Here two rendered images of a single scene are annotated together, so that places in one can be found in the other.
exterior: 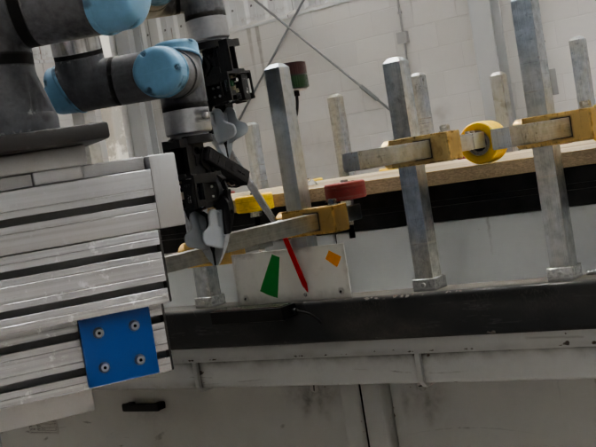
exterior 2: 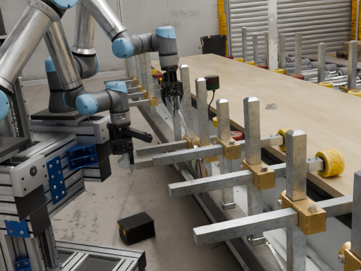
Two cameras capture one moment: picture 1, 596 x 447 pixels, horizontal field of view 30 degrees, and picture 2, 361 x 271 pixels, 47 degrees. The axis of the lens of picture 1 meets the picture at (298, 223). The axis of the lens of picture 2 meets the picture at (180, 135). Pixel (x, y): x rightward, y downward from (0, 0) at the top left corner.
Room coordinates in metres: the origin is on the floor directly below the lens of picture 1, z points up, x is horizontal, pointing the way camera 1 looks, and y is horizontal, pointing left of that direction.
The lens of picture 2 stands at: (0.84, -1.04, 1.44)
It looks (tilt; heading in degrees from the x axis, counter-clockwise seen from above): 18 degrees down; 43
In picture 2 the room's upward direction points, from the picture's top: 5 degrees counter-clockwise
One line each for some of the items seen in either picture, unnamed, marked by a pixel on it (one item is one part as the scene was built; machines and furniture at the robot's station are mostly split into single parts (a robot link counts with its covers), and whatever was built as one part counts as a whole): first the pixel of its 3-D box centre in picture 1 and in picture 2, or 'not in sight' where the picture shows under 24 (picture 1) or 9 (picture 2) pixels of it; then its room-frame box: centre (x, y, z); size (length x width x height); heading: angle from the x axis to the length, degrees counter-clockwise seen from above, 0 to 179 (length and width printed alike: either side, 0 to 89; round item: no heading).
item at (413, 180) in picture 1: (415, 192); (225, 163); (1.96, -0.21, 0.87); 0.04 x 0.04 x 0.48; 56
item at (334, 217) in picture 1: (311, 221); (207, 150); (2.09, -0.03, 0.85); 0.14 x 0.06 x 0.05; 56
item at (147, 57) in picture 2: not in sight; (150, 85); (2.80, 1.03, 0.91); 0.04 x 0.04 x 0.48; 56
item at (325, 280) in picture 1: (289, 275); (199, 168); (2.09, 0.03, 0.75); 0.26 x 0.01 x 0.10; 56
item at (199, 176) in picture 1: (192, 174); (121, 137); (1.79, 0.15, 0.97); 0.09 x 0.08 x 0.12; 146
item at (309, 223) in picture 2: not in sight; (301, 210); (1.66, -0.64, 0.95); 0.14 x 0.06 x 0.05; 56
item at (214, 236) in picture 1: (213, 238); (126, 164); (1.79, 0.14, 0.86); 0.06 x 0.03 x 0.09; 146
